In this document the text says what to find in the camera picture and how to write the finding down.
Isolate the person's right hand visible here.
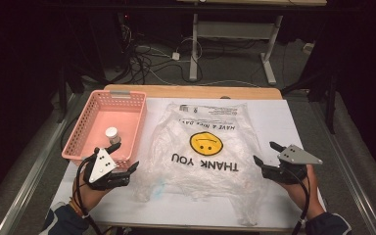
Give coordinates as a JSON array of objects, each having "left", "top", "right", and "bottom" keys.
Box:
[{"left": 280, "top": 164, "right": 324, "bottom": 219}]

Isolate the orange wristband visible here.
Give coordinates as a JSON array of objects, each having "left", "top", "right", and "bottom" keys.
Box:
[{"left": 68, "top": 197, "right": 83, "bottom": 218}]

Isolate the desk with white metal legs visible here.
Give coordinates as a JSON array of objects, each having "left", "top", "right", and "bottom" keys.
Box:
[{"left": 175, "top": 0, "right": 328, "bottom": 86}]

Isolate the white table sheet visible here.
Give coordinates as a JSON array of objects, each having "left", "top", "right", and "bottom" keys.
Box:
[{"left": 50, "top": 97, "right": 327, "bottom": 229}]

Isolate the tangle of black floor cables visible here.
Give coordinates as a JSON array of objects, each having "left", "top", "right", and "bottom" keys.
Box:
[{"left": 117, "top": 23, "right": 210, "bottom": 86}]

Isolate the clear smiley plastic bag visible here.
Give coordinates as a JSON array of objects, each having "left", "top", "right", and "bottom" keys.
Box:
[{"left": 131, "top": 101, "right": 270, "bottom": 228}]

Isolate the black stand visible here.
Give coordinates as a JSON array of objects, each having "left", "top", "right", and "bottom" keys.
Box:
[
  {"left": 56, "top": 9, "right": 87, "bottom": 124},
  {"left": 280, "top": 65, "right": 340, "bottom": 135}
]

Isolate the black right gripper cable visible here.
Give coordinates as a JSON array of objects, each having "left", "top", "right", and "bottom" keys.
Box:
[{"left": 285, "top": 166, "right": 311, "bottom": 235}]

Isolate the person's left hand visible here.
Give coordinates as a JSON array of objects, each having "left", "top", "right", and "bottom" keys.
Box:
[{"left": 72, "top": 164, "right": 112, "bottom": 213}]

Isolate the pink plastic basket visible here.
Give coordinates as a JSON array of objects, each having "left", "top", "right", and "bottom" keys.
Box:
[{"left": 61, "top": 90, "right": 148, "bottom": 170}]

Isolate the metal floor rail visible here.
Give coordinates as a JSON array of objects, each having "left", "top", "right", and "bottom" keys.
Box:
[
  {"left": 0, "top": 94, "right": 79, "bottom": 235},
  {"left": 309, "top": 101, "right": 376, "bottom": 235}
]

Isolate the small white-capped bottle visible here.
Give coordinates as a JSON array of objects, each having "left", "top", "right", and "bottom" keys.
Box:
[{"left": 104, "top": 126, "right": 122, "bottom": 146}]

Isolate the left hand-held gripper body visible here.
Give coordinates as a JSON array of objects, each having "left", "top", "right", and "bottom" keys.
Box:
[{"left": 83, "top": 148, "right": 131, "bottom": 192}]

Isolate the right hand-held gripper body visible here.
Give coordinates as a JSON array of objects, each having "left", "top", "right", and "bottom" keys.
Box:
[{"left": 260, "top": 144, "right": 323, "bottom": 185}]

